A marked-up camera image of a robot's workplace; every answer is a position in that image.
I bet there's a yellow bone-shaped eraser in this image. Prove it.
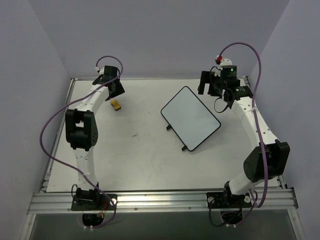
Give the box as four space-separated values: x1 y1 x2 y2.
110 99 122 111

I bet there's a small black-framed whiteboard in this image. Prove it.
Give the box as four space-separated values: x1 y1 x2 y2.
160 86 221 152

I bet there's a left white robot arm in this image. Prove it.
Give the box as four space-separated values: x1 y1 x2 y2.
65 65 125 210

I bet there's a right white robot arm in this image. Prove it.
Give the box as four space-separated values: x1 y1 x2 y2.
197 65 290 207

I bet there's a right thin black cable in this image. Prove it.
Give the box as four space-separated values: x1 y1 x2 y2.
214 96 230 114

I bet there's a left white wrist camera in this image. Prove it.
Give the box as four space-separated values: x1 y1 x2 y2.
94 66 105 76

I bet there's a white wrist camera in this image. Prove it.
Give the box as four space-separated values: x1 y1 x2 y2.
215 55 232 70
94 66 105 76

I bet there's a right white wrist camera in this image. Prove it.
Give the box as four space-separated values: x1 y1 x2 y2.
215 55 232 70

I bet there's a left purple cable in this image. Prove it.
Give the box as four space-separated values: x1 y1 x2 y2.
39 56 125 228

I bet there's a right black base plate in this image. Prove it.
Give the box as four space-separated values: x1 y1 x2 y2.
206 191 252 209

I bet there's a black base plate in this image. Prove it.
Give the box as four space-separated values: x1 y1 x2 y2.
70 193 115 211
206 191 252 209

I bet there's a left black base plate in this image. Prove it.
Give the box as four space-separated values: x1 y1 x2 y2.
70 193 115 211

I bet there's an aluminium front rail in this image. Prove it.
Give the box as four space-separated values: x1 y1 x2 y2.
27 187 298 214

